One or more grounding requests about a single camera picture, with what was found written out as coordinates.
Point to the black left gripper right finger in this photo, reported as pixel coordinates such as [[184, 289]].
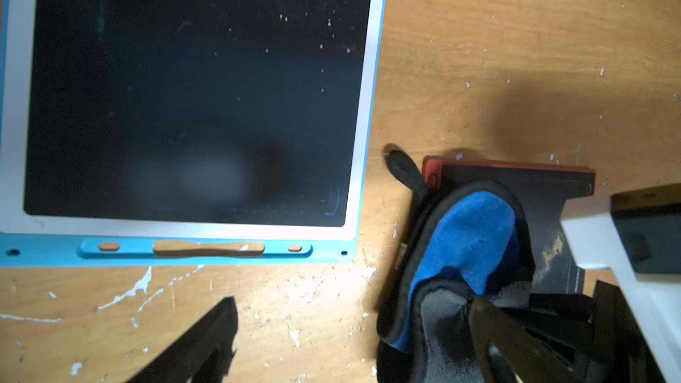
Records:
[[506, 353]]

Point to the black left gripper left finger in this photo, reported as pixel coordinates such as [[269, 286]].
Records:
[[203, 353]]

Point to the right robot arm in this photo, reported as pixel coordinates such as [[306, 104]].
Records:
[[636, 235]]

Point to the red drawing tablet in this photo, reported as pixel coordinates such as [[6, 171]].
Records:
[[542, 190]]

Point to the white teal drawing tablet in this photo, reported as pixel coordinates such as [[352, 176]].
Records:
[[185, 132]]

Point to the dark grey wiping cloth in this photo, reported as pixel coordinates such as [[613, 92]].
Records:
[[463, 242]]

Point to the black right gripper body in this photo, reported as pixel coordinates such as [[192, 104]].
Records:
[[596, 336]]

